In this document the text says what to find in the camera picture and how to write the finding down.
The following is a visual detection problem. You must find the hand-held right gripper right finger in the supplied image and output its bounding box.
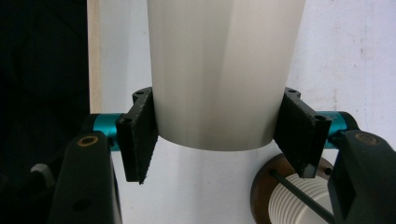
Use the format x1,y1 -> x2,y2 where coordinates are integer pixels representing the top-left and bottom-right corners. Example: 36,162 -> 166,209
273,86 -> 344,179

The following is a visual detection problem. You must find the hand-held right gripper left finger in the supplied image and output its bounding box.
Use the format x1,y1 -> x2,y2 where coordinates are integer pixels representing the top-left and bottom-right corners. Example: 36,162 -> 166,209
92,86 -> 160,186

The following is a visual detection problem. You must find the dark brown double cup holder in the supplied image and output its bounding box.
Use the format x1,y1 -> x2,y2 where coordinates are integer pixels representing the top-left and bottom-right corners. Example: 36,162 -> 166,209
249,153 -> 344,224

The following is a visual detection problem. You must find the white paper cup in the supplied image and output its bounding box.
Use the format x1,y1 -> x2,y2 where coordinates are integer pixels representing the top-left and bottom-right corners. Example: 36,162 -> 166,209
146,0 -> 307,153

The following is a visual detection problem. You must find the white table mat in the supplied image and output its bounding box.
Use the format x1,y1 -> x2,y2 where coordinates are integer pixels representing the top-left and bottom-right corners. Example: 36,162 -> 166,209
101,0 -> 396,224

